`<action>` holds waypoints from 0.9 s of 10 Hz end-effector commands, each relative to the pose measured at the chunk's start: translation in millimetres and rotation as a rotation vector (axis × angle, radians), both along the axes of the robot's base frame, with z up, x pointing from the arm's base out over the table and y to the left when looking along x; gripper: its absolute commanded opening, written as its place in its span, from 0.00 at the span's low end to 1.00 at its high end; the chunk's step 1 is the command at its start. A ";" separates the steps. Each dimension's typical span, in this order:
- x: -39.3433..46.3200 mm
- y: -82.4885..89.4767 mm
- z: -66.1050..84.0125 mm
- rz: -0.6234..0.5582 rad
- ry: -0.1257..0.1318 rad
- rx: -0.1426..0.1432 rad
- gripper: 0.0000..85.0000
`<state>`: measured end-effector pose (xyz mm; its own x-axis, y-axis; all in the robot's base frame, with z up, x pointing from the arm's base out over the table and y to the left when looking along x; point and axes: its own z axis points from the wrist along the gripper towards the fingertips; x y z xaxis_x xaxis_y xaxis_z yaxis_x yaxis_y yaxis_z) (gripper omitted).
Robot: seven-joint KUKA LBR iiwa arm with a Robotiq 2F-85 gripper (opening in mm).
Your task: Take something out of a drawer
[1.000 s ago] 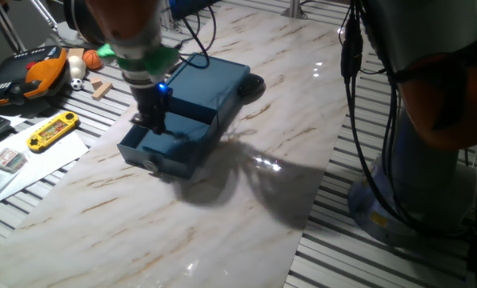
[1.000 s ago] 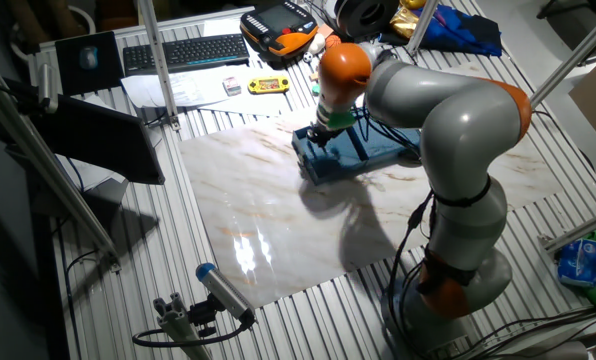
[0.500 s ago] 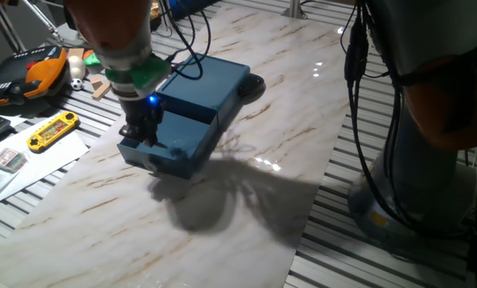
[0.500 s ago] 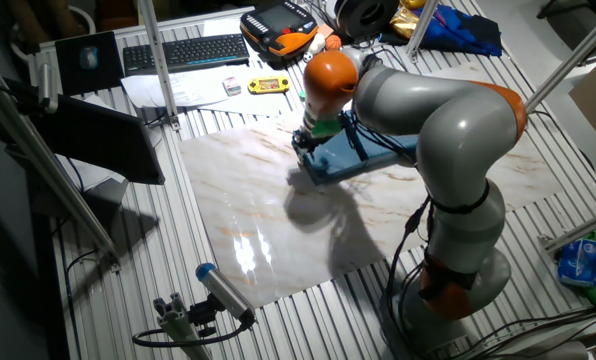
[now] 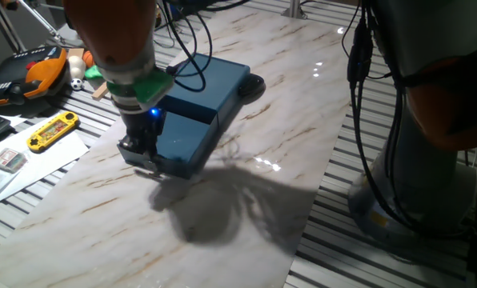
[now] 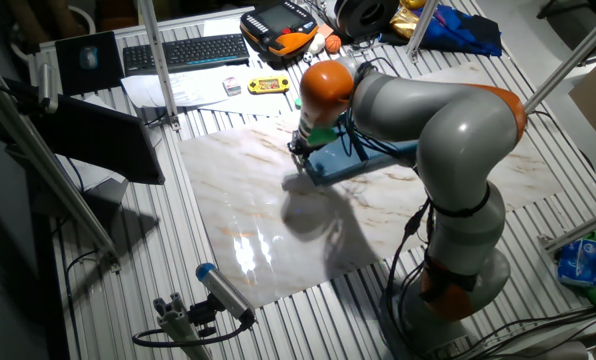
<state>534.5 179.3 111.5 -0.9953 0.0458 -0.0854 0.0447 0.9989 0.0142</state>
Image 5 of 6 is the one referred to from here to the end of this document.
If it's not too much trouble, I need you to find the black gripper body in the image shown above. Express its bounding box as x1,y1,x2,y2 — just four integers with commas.
120,106,168,155

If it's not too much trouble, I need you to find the grey metal bar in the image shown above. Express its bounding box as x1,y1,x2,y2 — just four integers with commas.
0,0,28,54

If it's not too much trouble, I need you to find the blue drawer box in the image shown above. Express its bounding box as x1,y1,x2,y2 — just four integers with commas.
116,110,220,181

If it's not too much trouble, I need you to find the thin metal rod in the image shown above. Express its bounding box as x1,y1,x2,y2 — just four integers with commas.
20,0,67,46

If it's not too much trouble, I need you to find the green printed wrist mount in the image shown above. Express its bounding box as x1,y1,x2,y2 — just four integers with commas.
84,65,175,105

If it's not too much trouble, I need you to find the small orange basketball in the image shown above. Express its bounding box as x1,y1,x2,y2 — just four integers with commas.
82,50,97,69

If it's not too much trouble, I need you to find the yellow handheld game console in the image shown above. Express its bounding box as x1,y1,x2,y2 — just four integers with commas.
26,111,81,154

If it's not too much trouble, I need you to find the long wooden block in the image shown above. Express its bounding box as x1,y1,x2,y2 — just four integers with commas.
91,82,110,101

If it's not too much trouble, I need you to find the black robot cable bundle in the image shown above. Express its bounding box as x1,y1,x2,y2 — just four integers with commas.
157,0,419,233

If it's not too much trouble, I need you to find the white gourd shaped toy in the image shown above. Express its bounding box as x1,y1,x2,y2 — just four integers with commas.
67,54,88,82

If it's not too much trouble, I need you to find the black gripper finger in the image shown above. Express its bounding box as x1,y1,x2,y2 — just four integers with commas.
118,134,140,154
142,148,162,170

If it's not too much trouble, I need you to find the blank white paper sheet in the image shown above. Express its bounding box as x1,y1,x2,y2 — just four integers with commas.
0,115,90,211

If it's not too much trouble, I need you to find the marble pattern mat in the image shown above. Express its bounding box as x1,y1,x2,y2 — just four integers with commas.
0,2,366,288

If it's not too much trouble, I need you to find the small clear card box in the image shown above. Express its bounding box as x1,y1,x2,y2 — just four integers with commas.
0,147,29,174

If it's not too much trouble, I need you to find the aluminium frame profile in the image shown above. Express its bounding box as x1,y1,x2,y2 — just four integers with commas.
281,0,309,21

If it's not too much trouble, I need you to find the black and orange teach pendant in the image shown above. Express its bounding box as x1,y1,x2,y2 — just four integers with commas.
0,46,70,108

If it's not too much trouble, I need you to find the black round disc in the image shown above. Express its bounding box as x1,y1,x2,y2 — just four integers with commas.
238,73,267,100

